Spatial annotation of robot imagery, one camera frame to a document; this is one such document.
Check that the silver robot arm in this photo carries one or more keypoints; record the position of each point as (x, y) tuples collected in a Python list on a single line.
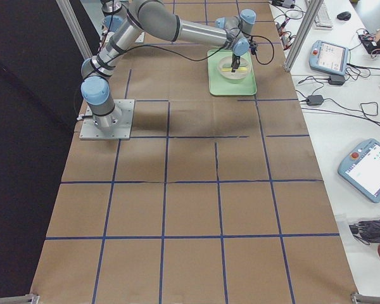
[(115, 12), (153, 18)]

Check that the white round plate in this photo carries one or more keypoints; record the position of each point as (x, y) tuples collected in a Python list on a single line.
[(235, 77)]

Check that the mint green tray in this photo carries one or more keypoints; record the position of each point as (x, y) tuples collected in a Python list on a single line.
[(219, 86)]

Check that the blue teach pendant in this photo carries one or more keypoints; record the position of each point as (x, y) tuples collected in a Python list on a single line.
[(361, 168), (328, 57)]

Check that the black computer mouse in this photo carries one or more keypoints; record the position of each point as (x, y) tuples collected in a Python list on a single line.
[(344, 16)]

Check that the black folded umbrella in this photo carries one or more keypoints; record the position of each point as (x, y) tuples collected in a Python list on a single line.
[(367, 231)]

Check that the aluminium frame post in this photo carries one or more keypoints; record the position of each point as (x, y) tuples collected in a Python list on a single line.
[(302, 33)]

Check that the far blue teach pendant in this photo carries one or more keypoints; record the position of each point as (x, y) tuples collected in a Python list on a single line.
[(328, 57)]

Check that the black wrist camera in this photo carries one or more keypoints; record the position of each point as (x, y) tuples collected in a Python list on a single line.
[(253, 47)]

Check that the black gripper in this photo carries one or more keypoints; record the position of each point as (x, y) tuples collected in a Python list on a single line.
[(234, 64)]

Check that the near blue teach pendant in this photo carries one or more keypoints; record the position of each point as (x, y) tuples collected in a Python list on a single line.
[(361, 168)]

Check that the yellow plastic fork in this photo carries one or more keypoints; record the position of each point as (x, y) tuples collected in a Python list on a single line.
[(244, 68)]

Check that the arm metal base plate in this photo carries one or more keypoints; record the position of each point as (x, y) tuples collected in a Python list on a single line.
[(106, 36), (120, 126)]

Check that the white keyboard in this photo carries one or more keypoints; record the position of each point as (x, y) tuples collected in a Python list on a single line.
[(322, 19)]

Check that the black power adapter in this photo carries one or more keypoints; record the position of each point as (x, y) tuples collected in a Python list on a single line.
[(314, 100), (336, 80)]

